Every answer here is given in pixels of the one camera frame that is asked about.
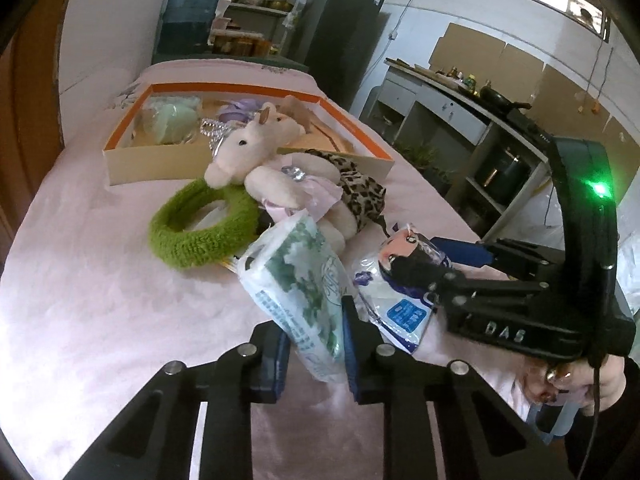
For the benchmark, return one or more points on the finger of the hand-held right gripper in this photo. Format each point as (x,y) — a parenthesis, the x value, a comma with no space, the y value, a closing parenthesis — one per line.
(465,252)
(475,290)

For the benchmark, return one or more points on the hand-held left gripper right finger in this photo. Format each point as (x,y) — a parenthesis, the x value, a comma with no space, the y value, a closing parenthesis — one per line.
(362,360)

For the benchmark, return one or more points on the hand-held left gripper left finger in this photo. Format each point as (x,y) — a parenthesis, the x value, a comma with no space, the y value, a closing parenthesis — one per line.
(270,365)

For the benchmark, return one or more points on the cartoon face tissue pack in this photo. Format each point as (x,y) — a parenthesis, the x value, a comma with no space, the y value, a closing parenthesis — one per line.
(395,305)

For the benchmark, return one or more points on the green print tissue pack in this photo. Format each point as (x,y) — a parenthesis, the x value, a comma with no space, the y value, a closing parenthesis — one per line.
(300,280)

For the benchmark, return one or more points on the leopard print cloth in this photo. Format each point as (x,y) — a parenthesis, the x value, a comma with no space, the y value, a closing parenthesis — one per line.
(362,195)

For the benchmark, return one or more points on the white plush unicorn pink dress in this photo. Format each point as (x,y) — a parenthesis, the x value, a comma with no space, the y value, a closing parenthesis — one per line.
(260,150)

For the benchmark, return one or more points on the orange rimmed cardboard box tray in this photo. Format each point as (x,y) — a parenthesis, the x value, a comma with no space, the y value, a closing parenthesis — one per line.
(150,165)

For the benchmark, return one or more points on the purple hair accessory packet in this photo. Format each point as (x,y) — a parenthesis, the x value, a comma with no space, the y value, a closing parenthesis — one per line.
(240,110)

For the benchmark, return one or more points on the mint green squishy egg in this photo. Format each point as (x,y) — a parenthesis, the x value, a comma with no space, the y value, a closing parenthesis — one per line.
(172,120)

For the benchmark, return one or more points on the person's right forearm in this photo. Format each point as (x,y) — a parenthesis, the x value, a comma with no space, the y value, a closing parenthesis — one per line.
(620,435)

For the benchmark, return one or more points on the person's right hand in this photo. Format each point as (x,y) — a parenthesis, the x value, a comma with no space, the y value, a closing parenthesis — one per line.
(570,382)

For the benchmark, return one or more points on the dark green cooking pot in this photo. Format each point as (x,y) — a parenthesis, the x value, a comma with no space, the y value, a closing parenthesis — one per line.
(500,175)

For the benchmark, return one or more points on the potted green plants crate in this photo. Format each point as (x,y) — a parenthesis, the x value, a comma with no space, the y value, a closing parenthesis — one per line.
(425,160)

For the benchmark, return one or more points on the black gas stove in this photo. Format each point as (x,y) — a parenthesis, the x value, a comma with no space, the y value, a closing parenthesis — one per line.
(530,127)

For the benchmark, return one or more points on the grey kitchen counter cabinet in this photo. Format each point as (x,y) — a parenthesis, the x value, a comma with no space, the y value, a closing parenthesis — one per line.
(450,107)

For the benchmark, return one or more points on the black wok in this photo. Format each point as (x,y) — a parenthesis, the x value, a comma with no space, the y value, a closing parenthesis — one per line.
(495,97)

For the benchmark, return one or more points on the grey gas cylinder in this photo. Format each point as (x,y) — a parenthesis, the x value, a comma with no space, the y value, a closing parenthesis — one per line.
(375,102)

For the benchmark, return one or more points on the cluster of condiment bottles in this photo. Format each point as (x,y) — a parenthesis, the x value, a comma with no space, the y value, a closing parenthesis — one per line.
(457,77)

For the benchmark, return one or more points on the wooden cutting board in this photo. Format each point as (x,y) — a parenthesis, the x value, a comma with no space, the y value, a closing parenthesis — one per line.
(415,67)

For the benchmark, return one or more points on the dark refrigerator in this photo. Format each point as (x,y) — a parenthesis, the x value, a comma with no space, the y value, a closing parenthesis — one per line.
(340,35)

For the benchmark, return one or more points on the dark green table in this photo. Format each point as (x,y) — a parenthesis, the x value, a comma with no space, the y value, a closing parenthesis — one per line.
(290,64)

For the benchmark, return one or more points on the row of amber jars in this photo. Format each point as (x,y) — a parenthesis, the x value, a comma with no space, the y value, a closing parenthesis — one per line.
(245,45)

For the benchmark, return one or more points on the white storage shelf with jars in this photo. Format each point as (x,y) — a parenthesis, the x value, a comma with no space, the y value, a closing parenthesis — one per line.
(260,7)

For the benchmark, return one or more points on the blue water jug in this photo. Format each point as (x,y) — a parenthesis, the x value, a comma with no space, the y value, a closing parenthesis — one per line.
(190,15)

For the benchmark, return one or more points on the cardboard wall sheets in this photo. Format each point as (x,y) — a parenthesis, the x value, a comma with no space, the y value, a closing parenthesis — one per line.
(475,47)

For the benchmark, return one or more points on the brown wooden door frame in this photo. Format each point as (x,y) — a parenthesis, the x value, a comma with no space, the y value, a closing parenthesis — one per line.
(30,110)

